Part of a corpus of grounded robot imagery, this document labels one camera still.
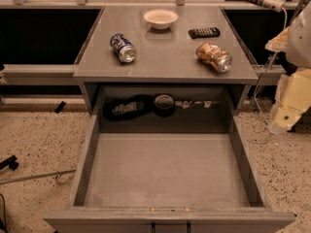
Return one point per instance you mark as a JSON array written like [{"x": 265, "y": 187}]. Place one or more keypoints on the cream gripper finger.
[
  {"x": 292, "y": 100},
  {"x": 280, "y": 42}
]

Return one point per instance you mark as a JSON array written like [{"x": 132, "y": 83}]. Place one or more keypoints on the blue pepsi can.
[{"x": 123, "y": 48}]

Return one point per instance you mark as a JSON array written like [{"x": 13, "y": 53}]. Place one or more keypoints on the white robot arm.
[{"x": 299, "y": 41}]

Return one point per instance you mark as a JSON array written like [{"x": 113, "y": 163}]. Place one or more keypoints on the gold crushed soda can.
[{"x": 214, "y": 56}]

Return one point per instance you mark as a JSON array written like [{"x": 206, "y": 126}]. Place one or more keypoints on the grey cabinet with counter top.
[{"x": 166, "y": 56}]

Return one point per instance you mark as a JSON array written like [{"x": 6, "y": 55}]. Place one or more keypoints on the open grey top drawer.
[{"x": 191, "y": 172}]

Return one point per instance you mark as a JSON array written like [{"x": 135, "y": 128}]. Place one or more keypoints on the black remote control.
[{"x": 210, "y": 32}]

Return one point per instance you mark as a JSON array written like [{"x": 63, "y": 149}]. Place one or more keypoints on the white bowl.
[{"x": 160, "y": 19}]

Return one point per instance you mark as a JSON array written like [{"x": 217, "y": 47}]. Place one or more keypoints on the black tape roll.
[{"x": 164, "y": 105}]

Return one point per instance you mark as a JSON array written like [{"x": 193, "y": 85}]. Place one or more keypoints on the small black block on floor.
[{"x": 60, "y": 107}]

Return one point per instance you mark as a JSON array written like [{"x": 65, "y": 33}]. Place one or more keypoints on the thin metal rod on floor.
[{"x": 41, "y": 176}]

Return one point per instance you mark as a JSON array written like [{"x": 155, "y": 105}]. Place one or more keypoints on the black bracket on floor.
[{"x": 10, "y": 162}]

